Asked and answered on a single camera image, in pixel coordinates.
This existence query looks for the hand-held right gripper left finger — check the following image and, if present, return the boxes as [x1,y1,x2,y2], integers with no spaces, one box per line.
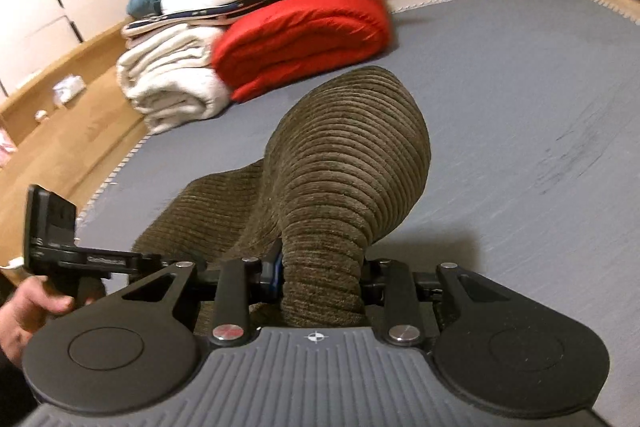
[122,254,282,343]

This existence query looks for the white tissue pack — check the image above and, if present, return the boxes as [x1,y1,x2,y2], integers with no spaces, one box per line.
[52,76,86,105]

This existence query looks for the pink patterned item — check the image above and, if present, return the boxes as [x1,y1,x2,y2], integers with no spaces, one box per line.
[0,127,18,168]

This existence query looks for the olive corduroy pants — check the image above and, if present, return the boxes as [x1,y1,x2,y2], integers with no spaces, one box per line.
[131,66,432,338]

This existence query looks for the person's left hand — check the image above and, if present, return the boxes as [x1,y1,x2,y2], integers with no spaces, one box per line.
[0,279,76,368]

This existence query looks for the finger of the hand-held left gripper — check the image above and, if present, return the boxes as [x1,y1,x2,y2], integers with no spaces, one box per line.
[131,252,176,282]

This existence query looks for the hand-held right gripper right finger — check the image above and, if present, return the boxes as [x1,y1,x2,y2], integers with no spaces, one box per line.
[362,259,503,347]

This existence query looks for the folded red quilt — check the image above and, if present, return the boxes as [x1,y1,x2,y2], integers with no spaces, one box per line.
[210,0,392,104]

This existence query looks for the folded white blanket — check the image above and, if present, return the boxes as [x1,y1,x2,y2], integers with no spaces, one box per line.
[116,24,233,135]

